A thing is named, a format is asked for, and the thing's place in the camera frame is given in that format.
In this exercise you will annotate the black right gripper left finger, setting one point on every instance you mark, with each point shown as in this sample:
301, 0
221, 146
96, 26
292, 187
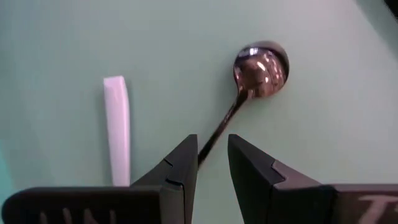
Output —
174, 193

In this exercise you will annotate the black metal spoon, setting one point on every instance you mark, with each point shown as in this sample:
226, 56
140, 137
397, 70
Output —
259, 71

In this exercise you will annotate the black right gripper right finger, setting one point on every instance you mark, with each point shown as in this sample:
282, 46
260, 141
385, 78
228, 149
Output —
267, 193

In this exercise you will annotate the pile of loose spoons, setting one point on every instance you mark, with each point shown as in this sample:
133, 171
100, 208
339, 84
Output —
311, 124

